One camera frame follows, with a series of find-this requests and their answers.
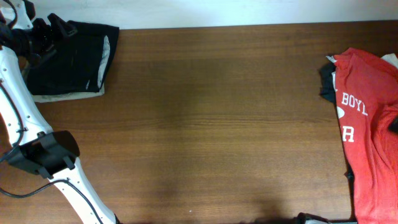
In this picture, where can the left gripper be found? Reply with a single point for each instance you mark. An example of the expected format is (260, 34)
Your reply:
(51, 40)

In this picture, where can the black shorts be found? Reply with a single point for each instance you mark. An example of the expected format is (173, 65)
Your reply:
(80, 65)

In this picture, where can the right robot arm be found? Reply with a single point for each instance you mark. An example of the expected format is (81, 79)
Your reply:
(305, 218)

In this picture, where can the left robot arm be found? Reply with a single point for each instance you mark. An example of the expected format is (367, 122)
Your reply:
(35, 147)

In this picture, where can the folded khaki trousers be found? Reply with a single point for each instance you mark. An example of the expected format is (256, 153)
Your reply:
(67, 96)

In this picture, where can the dark garment under red shirt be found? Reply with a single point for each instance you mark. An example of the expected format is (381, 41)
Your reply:
(327, 90)

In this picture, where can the red printed t-shirt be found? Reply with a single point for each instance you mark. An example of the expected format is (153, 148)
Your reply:
(366, 101)

